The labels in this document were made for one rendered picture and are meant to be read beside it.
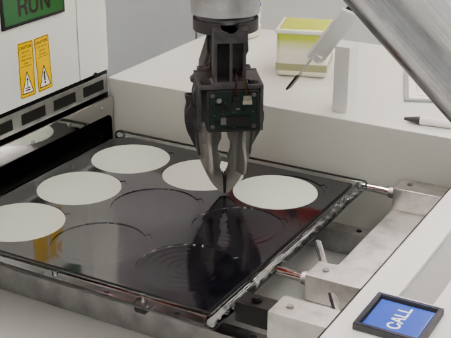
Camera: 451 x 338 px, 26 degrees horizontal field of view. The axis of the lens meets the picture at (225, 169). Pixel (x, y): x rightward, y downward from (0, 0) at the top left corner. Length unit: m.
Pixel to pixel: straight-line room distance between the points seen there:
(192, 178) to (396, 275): 0.41
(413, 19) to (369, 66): 0.93
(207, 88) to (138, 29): 3.09
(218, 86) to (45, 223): 0.25
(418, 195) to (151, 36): 3.13
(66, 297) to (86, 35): 0.40
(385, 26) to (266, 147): 0.77
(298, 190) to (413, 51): 0.67
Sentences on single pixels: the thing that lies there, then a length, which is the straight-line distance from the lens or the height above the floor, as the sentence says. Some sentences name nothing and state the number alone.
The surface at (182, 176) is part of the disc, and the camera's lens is 1.20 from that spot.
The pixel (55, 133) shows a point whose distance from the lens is 1.28.
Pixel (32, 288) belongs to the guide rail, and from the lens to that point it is 1.10.
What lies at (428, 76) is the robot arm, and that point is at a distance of 0.52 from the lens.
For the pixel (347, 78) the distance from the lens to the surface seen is 1.22.
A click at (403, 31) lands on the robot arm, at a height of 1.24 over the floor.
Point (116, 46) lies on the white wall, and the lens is 4.00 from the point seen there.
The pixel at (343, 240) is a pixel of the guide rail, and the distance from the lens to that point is 1.19.
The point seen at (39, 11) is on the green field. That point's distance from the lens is 1.24.
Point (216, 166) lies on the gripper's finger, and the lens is 1.13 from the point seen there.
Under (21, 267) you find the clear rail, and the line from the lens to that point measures 1.01.
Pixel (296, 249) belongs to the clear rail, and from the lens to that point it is 1.03.
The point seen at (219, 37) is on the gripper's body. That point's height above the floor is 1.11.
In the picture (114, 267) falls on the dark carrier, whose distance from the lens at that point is 0.99.
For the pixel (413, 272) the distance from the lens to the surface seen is 0.87.
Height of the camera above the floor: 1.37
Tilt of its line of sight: 22 degrees down
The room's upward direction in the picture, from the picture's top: straight up
